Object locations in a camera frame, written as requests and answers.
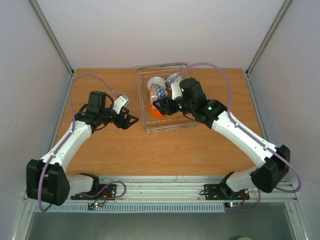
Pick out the orange white ceramic bowl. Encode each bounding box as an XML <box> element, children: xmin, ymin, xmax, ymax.
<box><xmin>148</xmin><ymin>102</ymin><xmax>167</xmax><ymax>119</ymax></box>

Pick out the red patterned ceramic bowl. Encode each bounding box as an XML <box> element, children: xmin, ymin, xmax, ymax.
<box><xmin>149</xmin><ymin>83</ymin><xmax>168</xmax><ymax>104</ymax></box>

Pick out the chrome wire dish rack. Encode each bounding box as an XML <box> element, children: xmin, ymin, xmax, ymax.
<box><xmin>136</xmin><ymin>62</ymin><xmax>197</xmax><ymax>133</ymax></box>

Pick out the plain white bottom bowl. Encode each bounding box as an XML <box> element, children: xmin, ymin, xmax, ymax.
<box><xmin>147</xmin><ymin>76</ymin><xmax>167</xmax><ymax>90</ymax></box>

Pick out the teal patterned ceramic bowl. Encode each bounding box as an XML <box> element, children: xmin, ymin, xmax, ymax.
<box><xmin>165</xmin><ymin>73</ymin><xmax>182</xmax><ymax>88</ymax></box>

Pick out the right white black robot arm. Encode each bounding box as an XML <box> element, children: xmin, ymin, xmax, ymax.
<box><xmin>152</xmin><ymin>78</ymin><xmax>291</xmax><ymax>198</ymax></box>

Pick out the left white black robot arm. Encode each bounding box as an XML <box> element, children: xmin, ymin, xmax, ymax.
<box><xmin>26</xmin><ymin>91</ymin><xmax>139</xmax><ymax>206</ymax></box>

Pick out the left small circuit board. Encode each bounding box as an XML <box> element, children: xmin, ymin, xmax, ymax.
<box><xmin>87</xmin><ymin>202</ymin><xmax>104</xmax><ymax>211</ymax></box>

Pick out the small circuit board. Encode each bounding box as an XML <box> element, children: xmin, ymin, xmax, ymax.
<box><xmin>87</xmin><ymin>202</ymin><xmax>104</xmax><ymax>211</ymax></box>
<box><xmin>224</xmin><ymin>201</ymin><xmax>243</xmax><ymax>209</ymax></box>

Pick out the right small circuit board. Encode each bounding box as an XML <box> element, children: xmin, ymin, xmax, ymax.
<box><xmin>224</xmin><ymin>201</ymin><xmax>243</xmax><ymax>209</ymax></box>

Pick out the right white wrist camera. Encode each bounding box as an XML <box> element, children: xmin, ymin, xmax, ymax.
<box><xmin>170</xmin><ymin>80</ymin><xmax>183</xmax><ymax>100</ymax></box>

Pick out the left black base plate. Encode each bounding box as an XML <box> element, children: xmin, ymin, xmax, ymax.
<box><xmin>70</xmin><ymin>184</ymin><xmax>117</xmax><ymax>201</ymax></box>

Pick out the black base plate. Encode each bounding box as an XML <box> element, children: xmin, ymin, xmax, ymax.
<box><xmin>202</xmin><ymin>184</ymin><xmax>250</xmax><ymax>201</ymax></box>
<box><xmin>70</xmin><ymin>184</ymin><xmax>117</xmax><ymax>201</ymax></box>

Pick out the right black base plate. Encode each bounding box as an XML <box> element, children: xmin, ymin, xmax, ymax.
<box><xmin>202</xmin><ymin>184</ymin><xmax>250</xmax><ymax>201</ymax></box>

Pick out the grey slotted cable duct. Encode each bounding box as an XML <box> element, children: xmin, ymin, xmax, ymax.
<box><xmin>48</xmin><ymin>202</ymin><xmax>225</xmax><ymax>214</ymax></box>

